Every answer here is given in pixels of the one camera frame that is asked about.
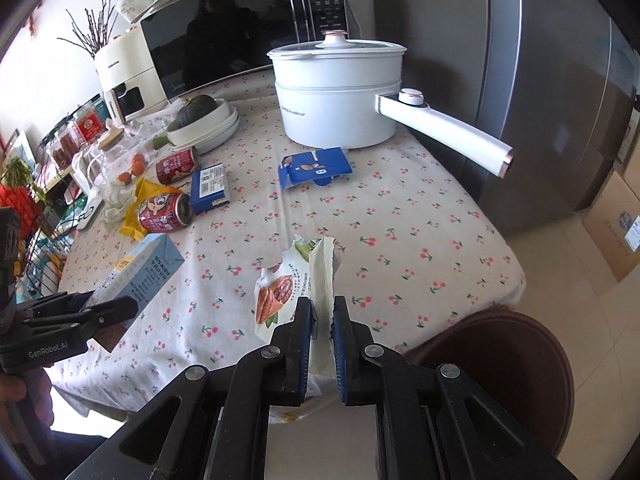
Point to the blue nut snack packet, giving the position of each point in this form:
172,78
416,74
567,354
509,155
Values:
320,165

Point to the white electric cooking pot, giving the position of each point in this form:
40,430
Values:
335,105

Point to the yellow snack wrapper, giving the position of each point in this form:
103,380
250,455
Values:
131,220

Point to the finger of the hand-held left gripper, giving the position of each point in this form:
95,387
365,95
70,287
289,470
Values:
60,302
100,317

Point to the red can with cartoon face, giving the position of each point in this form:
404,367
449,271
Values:
162,215

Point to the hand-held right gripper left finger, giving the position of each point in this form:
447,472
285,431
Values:
303,350

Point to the green leafy bundle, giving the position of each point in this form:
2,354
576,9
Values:
17,170

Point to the green vegetable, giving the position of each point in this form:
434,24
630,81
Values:
160,141

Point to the cherry print tablecloth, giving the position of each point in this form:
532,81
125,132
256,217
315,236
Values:
400,220

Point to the orange fruit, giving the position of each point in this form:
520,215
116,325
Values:
138,161
125,177

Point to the blue box with white label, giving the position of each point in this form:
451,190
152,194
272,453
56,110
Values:
210,195

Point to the white device with round dial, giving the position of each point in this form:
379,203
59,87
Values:
91,217

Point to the dried dark branches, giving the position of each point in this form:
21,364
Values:
95,35

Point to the brown trash bin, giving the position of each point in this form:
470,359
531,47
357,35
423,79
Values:
500,360

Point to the red drink can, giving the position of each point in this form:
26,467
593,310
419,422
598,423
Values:
175,166

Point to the dark green pumpkin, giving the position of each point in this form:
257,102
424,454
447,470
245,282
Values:
195,110

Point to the cardboard box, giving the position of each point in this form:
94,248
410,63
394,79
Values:
615,230

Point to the white oval baking dish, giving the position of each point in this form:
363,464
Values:
210,122

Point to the red plastic bag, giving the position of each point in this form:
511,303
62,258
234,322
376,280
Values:
15,205

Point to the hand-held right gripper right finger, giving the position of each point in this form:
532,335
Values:
340,355

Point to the red label jar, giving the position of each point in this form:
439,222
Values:
90,127

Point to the light blue milk carton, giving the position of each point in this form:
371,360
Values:
145,265

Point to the crumpled white tissue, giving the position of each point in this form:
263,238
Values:
116,202

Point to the white plate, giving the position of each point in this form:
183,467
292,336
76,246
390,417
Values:
227,139
231,127

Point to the grey refrigerator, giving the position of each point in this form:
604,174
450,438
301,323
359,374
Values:
525,85

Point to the person's dark clothing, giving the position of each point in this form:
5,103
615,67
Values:
75,442

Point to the clear jar of red snacks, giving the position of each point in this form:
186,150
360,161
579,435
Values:
62,147

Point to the torn nut snack wrapper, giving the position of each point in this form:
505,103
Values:
277,300

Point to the cream air fryer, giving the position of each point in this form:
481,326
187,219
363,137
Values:
125,65

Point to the black microwave oven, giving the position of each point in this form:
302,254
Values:
225,25

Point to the person's left hand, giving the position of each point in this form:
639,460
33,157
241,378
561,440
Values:
14,391

